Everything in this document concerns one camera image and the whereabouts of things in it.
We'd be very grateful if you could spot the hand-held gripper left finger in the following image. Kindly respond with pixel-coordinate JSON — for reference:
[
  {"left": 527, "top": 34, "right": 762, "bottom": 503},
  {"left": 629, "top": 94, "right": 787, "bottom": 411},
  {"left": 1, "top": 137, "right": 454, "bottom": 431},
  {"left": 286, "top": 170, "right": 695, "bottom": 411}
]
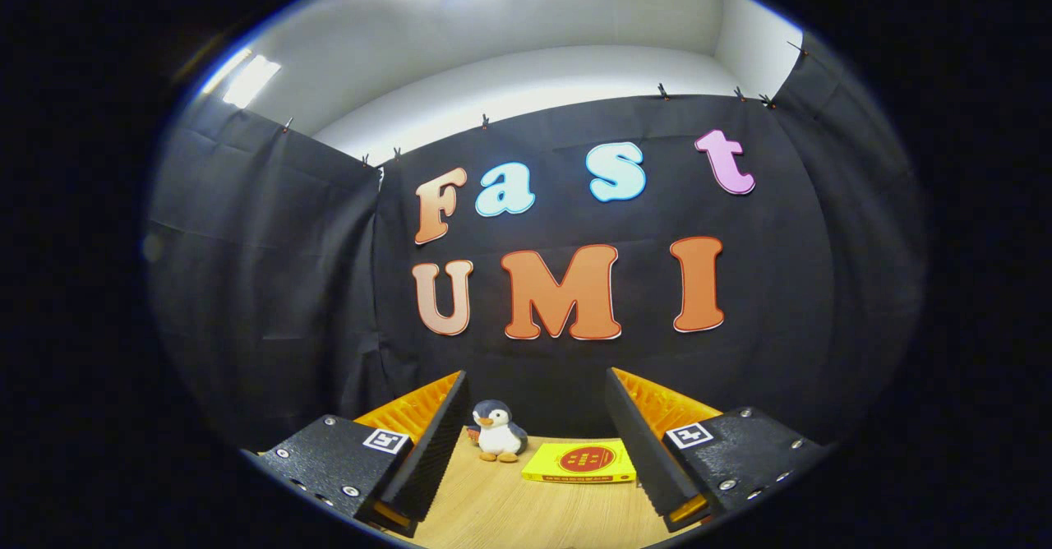
[{"left": 242, "top": 370, "right": 471, "bottom": 538}]

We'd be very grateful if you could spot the ceiling light panel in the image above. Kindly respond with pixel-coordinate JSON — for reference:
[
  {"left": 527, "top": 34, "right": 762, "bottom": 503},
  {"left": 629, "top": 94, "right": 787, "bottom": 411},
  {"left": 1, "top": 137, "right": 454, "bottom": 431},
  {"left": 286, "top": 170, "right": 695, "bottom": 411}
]
[{"left": 222, "top": 54, "right": 282, "bottom": 108}]

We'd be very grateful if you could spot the yellow book with red circle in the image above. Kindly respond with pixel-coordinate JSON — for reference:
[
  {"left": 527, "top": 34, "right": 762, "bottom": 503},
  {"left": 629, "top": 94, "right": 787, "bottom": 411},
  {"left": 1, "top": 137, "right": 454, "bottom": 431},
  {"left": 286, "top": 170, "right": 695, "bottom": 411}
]
[{"left": 521, "top": 441, "right": 638, "bottom": 484}]

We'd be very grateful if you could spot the penguin plush toy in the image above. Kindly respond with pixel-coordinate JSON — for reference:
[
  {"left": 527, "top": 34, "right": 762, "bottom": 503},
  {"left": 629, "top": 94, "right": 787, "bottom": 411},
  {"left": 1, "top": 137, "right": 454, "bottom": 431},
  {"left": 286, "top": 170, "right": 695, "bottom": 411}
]
[{"left": 467, "top": 399, "right": 528, "bottom": 463}]

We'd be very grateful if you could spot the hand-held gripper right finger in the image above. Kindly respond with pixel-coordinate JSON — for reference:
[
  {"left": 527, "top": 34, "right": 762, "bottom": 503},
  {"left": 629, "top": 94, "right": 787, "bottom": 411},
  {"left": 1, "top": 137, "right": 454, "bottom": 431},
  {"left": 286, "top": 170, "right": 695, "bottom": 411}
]
[{"left": 606, "top": 367, "right": 831, "bottom": 534}]

